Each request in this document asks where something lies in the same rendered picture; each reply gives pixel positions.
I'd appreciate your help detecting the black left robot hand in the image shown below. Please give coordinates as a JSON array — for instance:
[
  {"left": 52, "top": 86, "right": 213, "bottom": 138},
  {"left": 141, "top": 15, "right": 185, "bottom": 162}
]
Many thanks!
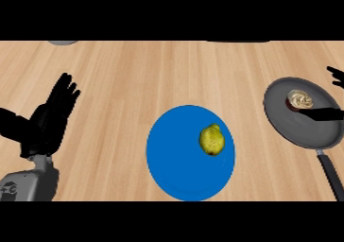
[{"left": 0, "top": 72, "right": 83, "bottom": 160}]

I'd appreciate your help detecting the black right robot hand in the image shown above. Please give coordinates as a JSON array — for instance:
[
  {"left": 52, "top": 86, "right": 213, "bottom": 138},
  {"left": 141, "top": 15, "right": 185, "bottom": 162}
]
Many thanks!
[{"left": 298, "top": 65, "right": 344, "bottom": 123}]

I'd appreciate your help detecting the grey frying pan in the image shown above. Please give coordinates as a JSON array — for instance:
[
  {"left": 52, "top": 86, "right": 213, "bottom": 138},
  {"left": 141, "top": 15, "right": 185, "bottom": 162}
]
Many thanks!
[{"left": 263, "top": 77, "right": 344, "bottom": 202}]

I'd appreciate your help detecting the cupcake with cream frosting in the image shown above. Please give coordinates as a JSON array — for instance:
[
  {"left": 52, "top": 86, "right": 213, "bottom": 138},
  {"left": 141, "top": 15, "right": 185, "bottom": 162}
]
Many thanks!
[{"left": 284, "top": 89, "right": 315, "bottom": 113}]

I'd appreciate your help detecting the blue plate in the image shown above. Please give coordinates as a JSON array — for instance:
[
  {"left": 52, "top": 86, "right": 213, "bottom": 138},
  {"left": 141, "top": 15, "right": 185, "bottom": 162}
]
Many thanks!
[{"left": 147, "top": 104, "right": 237, "bottom": 202}]

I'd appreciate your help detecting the grey round object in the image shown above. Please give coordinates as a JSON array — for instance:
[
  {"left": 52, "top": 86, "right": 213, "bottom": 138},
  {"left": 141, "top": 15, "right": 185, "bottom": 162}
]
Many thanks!
[{"left": 46, "top": 40, "right": 80, "bottom": 46}]

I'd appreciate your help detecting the yellow-green pear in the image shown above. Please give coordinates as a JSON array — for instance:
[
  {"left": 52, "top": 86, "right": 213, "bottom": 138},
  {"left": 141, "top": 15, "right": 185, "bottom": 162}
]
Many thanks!
[{"left": 198, "top": 123, "right": 226, "bottom": 157}]

